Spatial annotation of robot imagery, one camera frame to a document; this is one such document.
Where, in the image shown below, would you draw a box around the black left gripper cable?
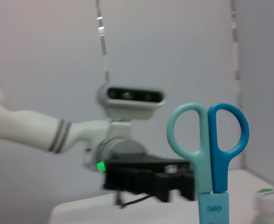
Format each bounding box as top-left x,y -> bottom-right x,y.
115,193 -> 151,209

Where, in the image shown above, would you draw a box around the blue scissors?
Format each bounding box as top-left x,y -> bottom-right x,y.
166,103 -> 250,224

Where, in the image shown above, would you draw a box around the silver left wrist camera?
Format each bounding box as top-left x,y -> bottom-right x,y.
96,83 -> 166,121

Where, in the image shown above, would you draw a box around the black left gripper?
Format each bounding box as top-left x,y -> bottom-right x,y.
103,154 -> 197,203

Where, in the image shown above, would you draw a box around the clear green-label water bottle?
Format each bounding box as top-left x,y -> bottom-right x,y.
253,188 -> 274,224

